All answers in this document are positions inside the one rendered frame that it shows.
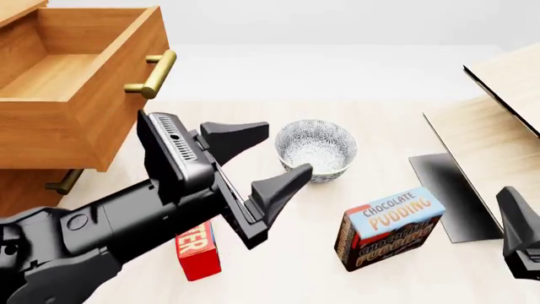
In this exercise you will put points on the wooden cabinet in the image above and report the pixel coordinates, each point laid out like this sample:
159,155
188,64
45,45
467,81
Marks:
19,9

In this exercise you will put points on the chocolate pudding box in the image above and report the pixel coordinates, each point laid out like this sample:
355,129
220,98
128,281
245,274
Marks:
388,231

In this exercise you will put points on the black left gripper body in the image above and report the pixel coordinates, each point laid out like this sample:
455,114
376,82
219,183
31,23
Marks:
236,212

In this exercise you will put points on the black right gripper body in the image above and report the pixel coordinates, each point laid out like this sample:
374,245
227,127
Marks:
525,264

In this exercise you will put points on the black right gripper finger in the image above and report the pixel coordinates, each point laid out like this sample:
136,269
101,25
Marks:
521,221

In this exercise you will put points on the open wooden drawer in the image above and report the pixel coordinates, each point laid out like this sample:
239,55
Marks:
63,76

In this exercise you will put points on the blue patterned white bowl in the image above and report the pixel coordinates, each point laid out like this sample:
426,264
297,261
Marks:
316,149

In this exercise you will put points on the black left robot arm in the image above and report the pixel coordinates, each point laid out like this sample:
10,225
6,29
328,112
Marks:
84,240

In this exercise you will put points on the closed wooden drawer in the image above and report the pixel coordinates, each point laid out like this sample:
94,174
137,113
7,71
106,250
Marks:
23,193

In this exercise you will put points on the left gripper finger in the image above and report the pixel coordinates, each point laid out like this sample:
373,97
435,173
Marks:
232,137
274,193

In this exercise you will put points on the pale wood and black stand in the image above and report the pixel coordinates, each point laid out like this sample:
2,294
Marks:
485,152

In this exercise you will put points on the red food box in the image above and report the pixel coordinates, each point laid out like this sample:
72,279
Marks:
198,253

